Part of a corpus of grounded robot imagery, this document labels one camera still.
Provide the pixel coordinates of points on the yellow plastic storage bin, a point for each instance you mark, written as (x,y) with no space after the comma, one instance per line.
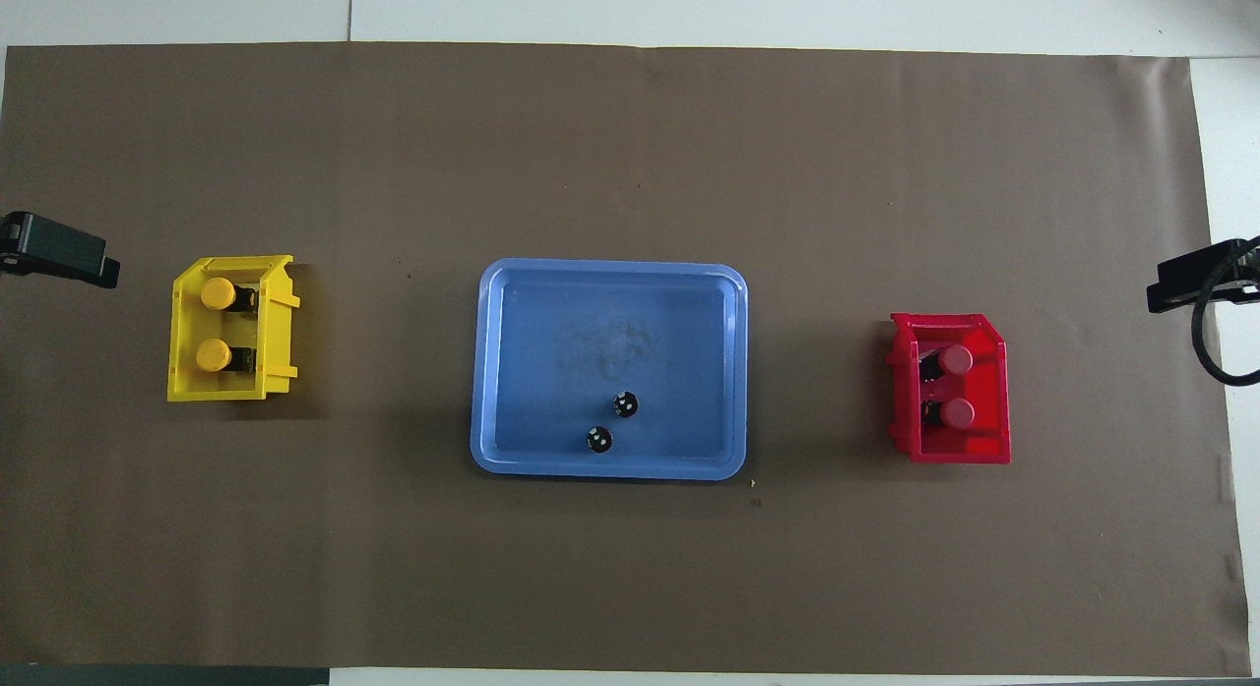
(279,322)

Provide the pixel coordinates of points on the blue plastic tray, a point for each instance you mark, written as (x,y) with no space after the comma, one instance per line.
(551,351)

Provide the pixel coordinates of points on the yellow push button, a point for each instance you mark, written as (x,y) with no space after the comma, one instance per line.
(213,355)
(218,293)

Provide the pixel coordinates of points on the red plastic storage bin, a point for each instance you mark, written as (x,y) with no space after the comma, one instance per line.
(970,447)

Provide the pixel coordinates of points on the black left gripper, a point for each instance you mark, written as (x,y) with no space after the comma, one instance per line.
(9,243)

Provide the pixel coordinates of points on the black cylindrical capacitor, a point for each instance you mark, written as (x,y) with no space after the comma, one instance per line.
(625,405)
(598,439)

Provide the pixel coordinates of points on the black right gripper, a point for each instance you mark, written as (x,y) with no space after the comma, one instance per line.
(1250,268)

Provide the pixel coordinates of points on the brown paper table mat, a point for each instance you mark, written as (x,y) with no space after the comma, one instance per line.
(630,125)

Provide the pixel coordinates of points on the red push button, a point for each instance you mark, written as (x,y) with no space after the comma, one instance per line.
(956,412)
(955,359)

